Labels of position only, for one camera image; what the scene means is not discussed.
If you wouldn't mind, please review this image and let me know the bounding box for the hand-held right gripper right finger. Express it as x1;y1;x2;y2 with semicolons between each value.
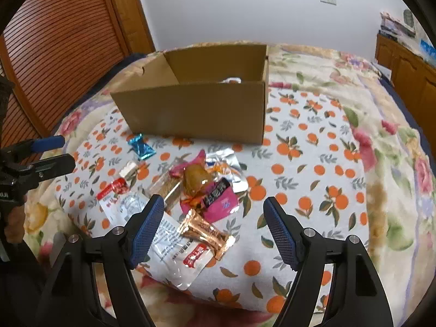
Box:
263;196;404;327

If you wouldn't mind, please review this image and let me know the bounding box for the blue box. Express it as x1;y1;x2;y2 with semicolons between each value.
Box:
420;39;436;58

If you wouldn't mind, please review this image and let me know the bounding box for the red white sausage packet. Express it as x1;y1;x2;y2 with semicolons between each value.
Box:
96;178;150;225

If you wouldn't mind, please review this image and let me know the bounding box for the clear round biscuit packet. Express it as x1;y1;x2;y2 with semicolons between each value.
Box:
119;162;140;179

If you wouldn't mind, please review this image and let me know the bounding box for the pink packet with black label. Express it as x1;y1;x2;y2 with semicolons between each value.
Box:
180;177;241;223

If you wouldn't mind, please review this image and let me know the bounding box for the louvered wooden door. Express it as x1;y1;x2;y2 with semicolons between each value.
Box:
0;0;155;150

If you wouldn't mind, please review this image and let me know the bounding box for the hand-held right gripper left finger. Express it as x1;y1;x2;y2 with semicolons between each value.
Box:
34;194;166;327

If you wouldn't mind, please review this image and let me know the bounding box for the silver foil packet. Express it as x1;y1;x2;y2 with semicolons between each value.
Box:
204;148;249;195

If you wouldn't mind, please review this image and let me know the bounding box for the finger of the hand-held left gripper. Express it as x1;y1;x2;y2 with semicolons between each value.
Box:
15;154;76;183
0;135;66;159

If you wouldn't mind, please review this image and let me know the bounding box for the blue candy wrapper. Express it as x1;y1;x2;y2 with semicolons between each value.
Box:
127;134;156;161

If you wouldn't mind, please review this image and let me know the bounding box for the copper foil snack wrapper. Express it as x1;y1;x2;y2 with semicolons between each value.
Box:
177;209;236;261

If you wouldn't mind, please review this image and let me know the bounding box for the stack of boxes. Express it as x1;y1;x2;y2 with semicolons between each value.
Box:
379;10;418;40

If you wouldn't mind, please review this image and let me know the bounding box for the clear stick biscuit packet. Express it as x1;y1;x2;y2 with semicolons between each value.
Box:
146;172;184;208

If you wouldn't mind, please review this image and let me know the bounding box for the orange fruit print cloth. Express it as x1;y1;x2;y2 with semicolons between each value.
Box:
54;89;370;314

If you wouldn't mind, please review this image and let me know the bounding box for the clear packet with red label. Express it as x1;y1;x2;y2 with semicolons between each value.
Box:
145;208;219;292

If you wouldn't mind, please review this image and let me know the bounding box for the wooden cabinet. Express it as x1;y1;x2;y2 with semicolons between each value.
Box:
375;33;436;123

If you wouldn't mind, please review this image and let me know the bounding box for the orange snack wrapper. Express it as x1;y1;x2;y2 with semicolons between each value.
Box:
208;163;236;178

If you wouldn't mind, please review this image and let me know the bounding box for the clear packet with brown snack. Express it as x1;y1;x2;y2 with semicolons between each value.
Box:
182;163;213;196

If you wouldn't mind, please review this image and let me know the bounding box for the person's left hand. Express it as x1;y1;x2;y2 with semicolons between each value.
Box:
4;206;28;244

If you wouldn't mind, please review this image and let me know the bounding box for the brown cardboard box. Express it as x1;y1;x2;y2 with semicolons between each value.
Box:
110;44;270;146

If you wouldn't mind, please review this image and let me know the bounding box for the pink candy wrapper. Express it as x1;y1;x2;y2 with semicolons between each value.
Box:
169;149;207;178

